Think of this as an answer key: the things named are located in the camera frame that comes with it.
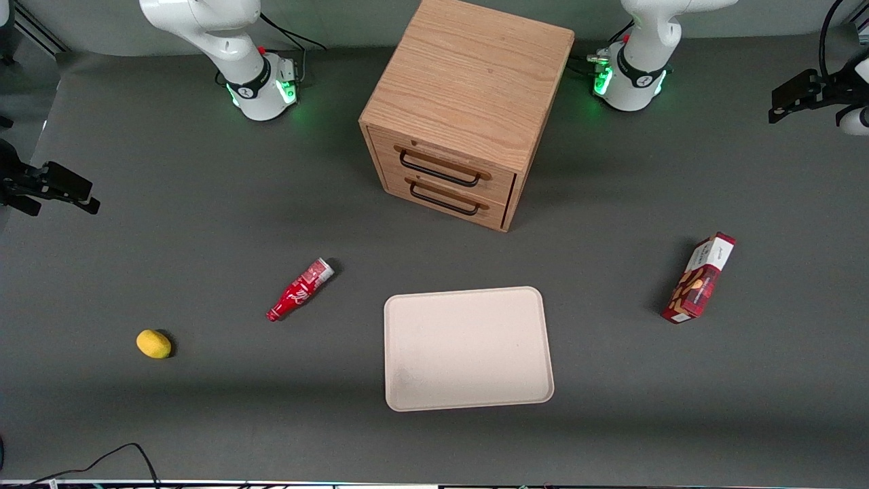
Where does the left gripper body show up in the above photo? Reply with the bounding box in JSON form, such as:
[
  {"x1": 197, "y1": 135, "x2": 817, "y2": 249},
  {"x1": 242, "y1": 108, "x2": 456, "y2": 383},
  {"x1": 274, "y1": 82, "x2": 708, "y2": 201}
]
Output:
[{"x1": 820, "y1": 58, "x2": 869, "y2": 127}]

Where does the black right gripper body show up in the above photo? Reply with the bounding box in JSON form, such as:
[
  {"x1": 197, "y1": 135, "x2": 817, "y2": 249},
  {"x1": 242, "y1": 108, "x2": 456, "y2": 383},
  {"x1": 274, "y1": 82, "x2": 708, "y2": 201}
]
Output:
[{"x1": 0, "y1": 139, "x2": 45, "y2": 217}]

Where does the red cookie box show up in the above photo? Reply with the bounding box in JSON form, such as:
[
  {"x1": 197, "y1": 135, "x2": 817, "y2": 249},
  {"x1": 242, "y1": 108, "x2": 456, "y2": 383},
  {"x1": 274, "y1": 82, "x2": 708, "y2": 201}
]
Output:
[{"x1": 661, "y1": 232, "x2": 737, "y2": 325}]

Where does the beige rectangular tray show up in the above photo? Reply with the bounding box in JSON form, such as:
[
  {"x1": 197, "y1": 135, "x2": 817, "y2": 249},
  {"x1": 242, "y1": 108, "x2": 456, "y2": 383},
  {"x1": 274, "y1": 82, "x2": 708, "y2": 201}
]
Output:
[{"x1": 384, "y1": 286, "x2": 555, "y2": 412}]

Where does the grey table mat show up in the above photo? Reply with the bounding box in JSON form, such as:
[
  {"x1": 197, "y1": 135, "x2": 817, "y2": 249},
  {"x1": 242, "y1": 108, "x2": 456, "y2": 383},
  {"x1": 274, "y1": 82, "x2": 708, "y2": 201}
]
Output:
[{"x1": 0, "y1": 31, "x2": 869, "y2": 484}]

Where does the yellow lemon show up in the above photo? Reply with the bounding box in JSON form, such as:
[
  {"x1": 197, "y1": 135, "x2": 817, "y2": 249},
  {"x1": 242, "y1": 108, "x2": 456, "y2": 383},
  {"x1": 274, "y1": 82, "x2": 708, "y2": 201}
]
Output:
[{"x1": 136, "y1": 329, "x2": 172, "y2": 359}]

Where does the red cola bottle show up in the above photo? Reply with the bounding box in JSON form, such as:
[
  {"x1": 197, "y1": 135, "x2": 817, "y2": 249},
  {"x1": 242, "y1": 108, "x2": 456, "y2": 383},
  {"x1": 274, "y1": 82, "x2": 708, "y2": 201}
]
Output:
[{"x1": 265, "y1": 258, "x2": 336, "y2": 323}]

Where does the wooden drawer cabinet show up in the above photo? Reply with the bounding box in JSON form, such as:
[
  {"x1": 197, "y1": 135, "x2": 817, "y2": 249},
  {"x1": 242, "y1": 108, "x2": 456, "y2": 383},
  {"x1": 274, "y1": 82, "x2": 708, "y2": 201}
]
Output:
[{"x1": 358, "y1": 0, "x2": 576, "y2": 234}]

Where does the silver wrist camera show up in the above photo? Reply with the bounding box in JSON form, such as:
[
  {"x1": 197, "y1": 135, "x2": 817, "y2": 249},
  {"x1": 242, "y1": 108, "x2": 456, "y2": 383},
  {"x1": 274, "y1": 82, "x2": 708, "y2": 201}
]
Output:
[{"x1": 838, "y1": 107, "x2": 869, "y2": 137}]

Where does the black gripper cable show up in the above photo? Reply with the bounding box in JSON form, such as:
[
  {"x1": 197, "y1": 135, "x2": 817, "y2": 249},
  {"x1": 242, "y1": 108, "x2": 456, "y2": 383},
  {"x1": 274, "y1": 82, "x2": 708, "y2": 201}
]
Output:
[{"x1": 818, "y1": 0, "x2": 847, "y2": 86}]

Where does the aluminium frame rail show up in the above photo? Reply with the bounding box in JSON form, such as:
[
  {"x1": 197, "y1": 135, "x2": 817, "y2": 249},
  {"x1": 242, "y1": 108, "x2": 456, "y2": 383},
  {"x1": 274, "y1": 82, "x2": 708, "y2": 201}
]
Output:
[{"x1": 12, "y1": 0, "x2": 70, "y2": 56}]

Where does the black left arm base cable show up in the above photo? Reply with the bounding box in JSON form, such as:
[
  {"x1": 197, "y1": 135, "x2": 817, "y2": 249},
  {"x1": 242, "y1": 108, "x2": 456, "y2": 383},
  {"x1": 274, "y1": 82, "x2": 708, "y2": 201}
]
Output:
[{"x1": 569, "y1": 19, "x2": 636, "y2": 79}]

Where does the black arm base cable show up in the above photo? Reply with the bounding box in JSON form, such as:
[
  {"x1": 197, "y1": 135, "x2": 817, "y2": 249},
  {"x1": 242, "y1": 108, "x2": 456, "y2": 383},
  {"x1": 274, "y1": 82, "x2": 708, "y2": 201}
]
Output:
[
  {"x1": 259, "y1": 12, "x2": 327, "y2": 86},
  {"x1": 569, "y1": 19, "x2": 636, "y2": 79}
]

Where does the black cable on table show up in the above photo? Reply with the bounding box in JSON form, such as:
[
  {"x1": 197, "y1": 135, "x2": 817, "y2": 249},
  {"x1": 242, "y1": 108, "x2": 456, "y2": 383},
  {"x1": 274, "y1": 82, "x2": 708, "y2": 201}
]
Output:
[{"x1": 0, "y1": 443, "x2": 161, "y2": 489}]

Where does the black right arm base cable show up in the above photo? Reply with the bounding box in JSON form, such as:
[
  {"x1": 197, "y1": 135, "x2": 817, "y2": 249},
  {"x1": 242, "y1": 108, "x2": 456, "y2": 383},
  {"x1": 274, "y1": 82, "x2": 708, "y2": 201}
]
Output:
[{"x1": 259, "y1": 12, "x2": 327, "y2": 86}]

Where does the wooden drawer with long handle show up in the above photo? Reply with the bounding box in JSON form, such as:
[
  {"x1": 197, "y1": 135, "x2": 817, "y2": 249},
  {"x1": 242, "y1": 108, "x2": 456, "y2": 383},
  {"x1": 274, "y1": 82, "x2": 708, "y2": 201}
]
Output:
[{"x1": 369, "y1": 126, "x2": 518, "y2": 204}]

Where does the wooden drawer with short handle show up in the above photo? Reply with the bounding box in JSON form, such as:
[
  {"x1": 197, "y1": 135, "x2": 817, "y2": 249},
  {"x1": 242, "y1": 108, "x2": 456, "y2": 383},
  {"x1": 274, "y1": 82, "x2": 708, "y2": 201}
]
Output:
[{"x1": 380, "y1": 168, "x2": 511, "y2": 229}]

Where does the long black drawer handle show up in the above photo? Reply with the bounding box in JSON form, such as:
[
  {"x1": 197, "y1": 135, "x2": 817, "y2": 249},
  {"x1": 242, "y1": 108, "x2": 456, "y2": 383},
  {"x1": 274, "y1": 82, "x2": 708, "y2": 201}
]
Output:
[{"x1": 399, "y1": 149, "x2": 482, "y2": 188}]

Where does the short black drawer handle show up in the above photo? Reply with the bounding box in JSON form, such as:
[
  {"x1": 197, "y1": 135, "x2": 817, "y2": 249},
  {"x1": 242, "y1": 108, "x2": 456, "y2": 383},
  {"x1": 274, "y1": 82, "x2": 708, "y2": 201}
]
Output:
[{"x1": 409, "y1": 180, "x2": 481, "y2": 217}]

